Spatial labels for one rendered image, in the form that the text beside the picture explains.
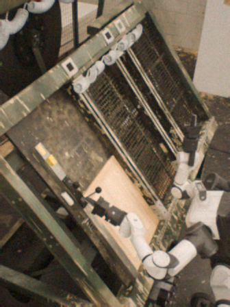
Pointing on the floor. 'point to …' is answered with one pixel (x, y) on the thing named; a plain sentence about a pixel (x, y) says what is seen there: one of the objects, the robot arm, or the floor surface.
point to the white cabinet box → (214, 51)
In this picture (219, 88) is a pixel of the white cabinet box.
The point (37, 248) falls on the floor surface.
